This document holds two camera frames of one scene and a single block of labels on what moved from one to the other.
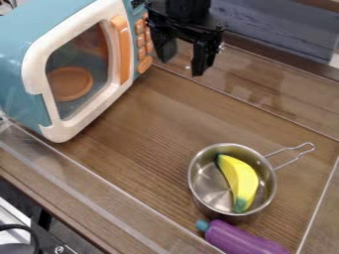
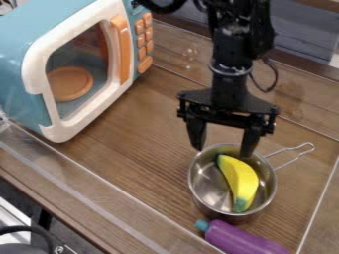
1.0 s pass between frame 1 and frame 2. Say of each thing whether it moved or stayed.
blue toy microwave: stayed
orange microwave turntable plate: stayed
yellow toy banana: stayed
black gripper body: moved
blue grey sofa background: stayed
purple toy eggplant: stayed
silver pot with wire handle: stayed
